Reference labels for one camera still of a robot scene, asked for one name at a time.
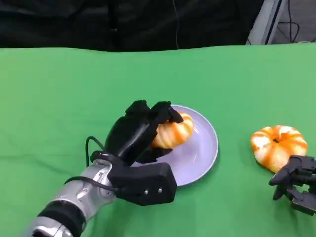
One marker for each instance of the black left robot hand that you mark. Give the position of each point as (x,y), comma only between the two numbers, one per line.
(128,133)

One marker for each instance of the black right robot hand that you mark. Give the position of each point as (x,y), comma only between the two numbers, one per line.
(300,172)

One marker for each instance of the orange and white bread roll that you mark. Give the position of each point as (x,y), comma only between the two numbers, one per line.
(175,133)
(276,148)

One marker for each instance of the green table cloth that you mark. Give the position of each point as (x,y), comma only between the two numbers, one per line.
(158,79)

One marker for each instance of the lilac plate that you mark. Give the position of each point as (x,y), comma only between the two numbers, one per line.
(197,153)

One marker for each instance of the black backdrop cloth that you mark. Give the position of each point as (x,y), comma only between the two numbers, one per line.
(98,24)

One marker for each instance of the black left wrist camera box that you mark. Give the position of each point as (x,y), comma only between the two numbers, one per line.
(148,182)

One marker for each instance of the grey metal frame post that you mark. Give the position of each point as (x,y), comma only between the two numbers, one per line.
(266,22)

